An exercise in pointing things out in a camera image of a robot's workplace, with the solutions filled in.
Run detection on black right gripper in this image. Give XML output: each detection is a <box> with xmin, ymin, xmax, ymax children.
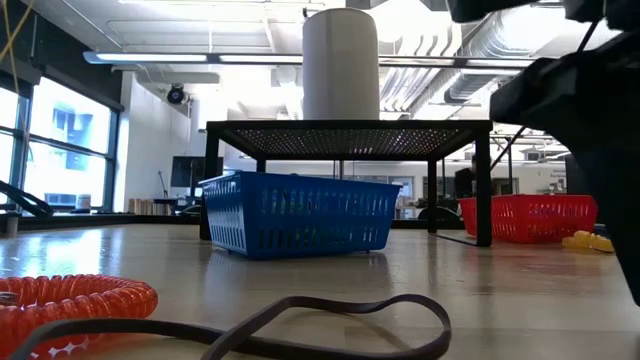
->
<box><xmin>489</xmin><ymin>0</ymin><xmax>640</xmax><ymax>308</ymax></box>

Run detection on red plastic basket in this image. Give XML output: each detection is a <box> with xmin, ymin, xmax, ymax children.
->
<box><xmin>457</xmin><ymin>194</ymin><xmax>600</xmax><ymax>245</ymax></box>

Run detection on blue plastic basket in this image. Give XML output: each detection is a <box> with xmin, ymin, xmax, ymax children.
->
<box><xmin>198</xmin><ymin>170</ymin><xmax>403</xmax><ymax>262</ymax></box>

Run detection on black computer monitor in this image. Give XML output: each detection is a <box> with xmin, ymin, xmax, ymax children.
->
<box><xmin>565</xmin><ymin>155</ymin><xmax>594</xmax><ymax>197</ymax></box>

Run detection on person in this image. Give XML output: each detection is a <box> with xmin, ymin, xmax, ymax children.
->
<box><xmin>453</xmin><ymin>154</ymin><xmax>479</xmax><ymax>200</ymax></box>

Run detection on white cylindrical cup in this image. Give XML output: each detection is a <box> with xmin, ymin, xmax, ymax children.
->
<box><xmin>301</xmin><ymin>6</ymin><xmax>382</xmax><ymax>121</ymax></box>

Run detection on dark rubber band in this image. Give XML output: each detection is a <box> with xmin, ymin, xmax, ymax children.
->
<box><xmin>8</xmin><ymin>294</ymin><xmax>454</xmax><ymax>360</ymax></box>

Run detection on black perforated metal shelf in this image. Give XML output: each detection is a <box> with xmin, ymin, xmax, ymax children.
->
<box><xmin>199</xmin><ymin>119</ymin><xmax>494</xmax><ymax>248</ymax></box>

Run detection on long ceiling light bar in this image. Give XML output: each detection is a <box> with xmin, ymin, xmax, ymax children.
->
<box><xmin>82</xmin><ymin>49</ymin><xmax>539</xmax><ymax>71</ymax></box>

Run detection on wooden blocks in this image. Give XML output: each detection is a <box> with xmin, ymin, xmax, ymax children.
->
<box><xmin>127</xmin><ymin>197</ymin><xmax>174</xmax><ymax>216</ymax></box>

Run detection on red-orange spiral coil tie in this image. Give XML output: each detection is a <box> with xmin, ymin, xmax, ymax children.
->
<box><xmin>0</xmin><ymin>273</ymin><xmax>160</xmax><ymax>360</ymax></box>

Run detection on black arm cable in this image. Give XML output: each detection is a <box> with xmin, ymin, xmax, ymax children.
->
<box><xmin>489</xmin><ymin>124</ymin><xmax>527</xmax><ymax>172</ymax></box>

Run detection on silver ventilation duct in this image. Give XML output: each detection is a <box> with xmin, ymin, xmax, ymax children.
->
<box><xmin>407</xmin><ymin>9</ymin><xmax>539</xmax><ymax>104</ymax></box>

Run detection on black wall monitor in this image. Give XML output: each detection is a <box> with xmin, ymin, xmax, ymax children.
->
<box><xmin>170</xmin><ymin>155</ymin><xmax>225</xmax><ymax>189</ymax></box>

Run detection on black ceiling camera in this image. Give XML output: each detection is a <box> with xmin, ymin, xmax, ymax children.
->
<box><xmin>166</xmin><ymin>83</ymin><xmax>187</xmax><ymax>106</ymax></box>

